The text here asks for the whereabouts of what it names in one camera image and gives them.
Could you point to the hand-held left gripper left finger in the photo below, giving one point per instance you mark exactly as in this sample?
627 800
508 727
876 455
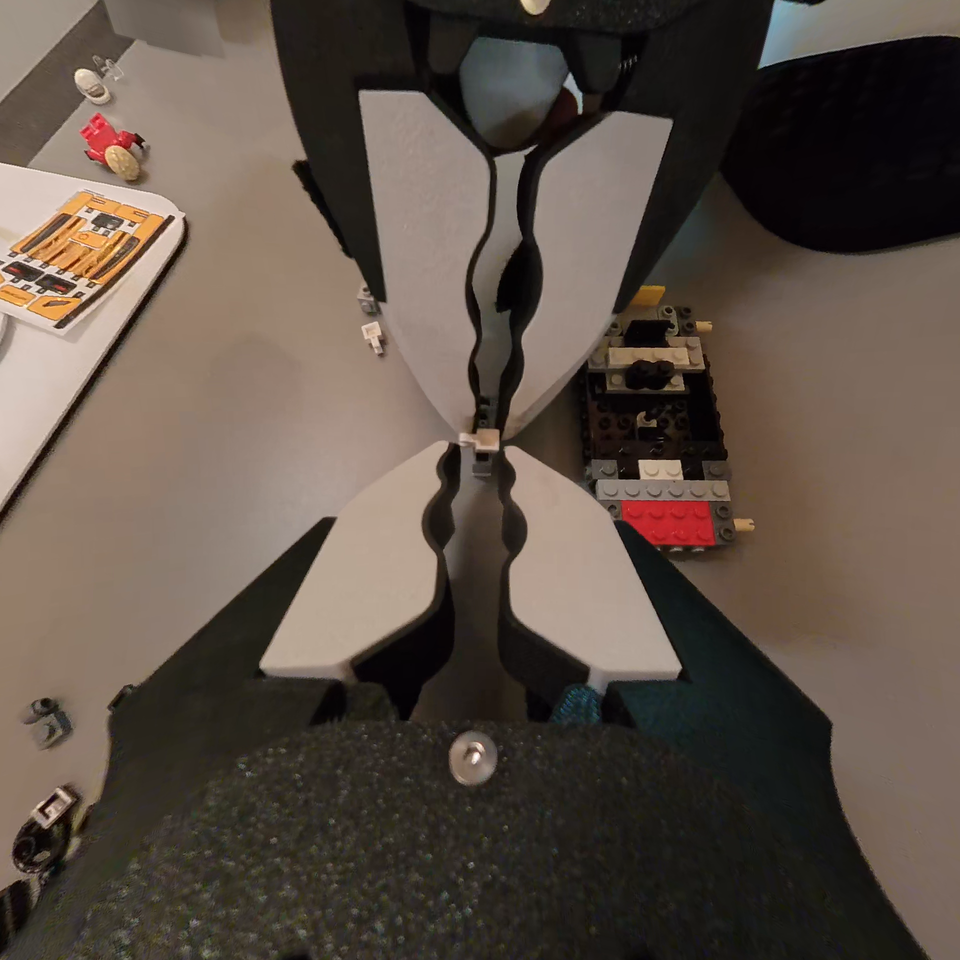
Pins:
367 585

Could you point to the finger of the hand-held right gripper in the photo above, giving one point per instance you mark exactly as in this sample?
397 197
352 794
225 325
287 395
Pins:
592 225
427 225

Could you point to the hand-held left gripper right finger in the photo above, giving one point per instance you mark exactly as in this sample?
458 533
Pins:
585 592

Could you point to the dark grey holed brick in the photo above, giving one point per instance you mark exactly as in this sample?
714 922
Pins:
481 466

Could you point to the white clip brick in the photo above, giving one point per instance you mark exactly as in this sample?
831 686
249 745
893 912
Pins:
373 336
480 439

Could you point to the grey desk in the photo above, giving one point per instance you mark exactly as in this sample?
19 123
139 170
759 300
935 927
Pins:
225 450

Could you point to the person's right hand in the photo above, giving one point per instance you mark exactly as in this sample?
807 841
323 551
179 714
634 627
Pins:
568 106

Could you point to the toy brick car base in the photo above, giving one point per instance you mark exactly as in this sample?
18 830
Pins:
667 521

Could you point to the clear plastic piece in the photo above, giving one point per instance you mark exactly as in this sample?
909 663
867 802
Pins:
112 69

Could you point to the red brick piece with wheel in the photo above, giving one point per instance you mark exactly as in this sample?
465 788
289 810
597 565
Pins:
105 139

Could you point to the orange sticker sheet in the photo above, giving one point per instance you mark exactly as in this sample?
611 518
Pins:
82 240

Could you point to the small grey connector brick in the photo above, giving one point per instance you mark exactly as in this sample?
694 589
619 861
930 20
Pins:
46 721

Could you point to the white tray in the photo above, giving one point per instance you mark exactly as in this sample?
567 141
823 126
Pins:
60 390

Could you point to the black and white brick piece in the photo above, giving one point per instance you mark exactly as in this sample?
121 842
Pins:
43 825

